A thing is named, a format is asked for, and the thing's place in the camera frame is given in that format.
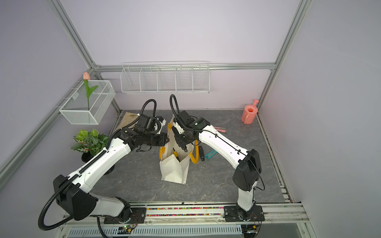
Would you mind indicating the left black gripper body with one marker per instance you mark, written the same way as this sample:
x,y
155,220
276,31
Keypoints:
x,y
155,139

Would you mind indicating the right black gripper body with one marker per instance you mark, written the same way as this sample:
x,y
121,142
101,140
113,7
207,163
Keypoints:
x,y
181,139

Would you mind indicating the illustrated tote bag yellow handles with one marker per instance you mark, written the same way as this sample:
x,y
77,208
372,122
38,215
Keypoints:
x,y
174,161

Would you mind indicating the teal utility knife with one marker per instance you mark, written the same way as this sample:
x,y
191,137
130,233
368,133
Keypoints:
x,y
210,154

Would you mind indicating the pink utility knife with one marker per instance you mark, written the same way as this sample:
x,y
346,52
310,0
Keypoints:
x,y
222,130

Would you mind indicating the small black utility knife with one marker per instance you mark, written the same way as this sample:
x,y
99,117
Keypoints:
x,y
201,153

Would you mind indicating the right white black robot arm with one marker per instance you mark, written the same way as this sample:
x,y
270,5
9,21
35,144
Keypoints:
x,y
247,164

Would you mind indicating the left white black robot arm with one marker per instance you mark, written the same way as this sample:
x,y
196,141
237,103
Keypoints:
x,y
73,192

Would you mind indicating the beige work glove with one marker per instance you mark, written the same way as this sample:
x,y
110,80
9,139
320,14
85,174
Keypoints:
x,y
129,119

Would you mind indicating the potted green plant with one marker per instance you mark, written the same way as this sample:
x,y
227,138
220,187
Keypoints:
x,y
89,143

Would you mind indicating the pink watering can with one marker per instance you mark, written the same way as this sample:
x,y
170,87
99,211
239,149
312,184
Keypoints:
x,y
249,113

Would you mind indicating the white mesh side basket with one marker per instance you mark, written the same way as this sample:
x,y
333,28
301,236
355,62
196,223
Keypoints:
x,y
75,108

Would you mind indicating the artificial pink tulip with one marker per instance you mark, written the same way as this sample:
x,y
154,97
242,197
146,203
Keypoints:
x,y
89,90

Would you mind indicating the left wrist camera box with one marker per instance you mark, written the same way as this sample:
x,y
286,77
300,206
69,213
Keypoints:
x,y
152,125

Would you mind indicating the white wire wall shelf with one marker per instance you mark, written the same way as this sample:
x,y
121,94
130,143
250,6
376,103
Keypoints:
x,y
165,76

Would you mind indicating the aluminium cage frame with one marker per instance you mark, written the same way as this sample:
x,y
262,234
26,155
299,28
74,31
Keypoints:
x,y
9,169

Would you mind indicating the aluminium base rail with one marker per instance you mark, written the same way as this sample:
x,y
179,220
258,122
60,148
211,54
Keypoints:
x,y
196,219

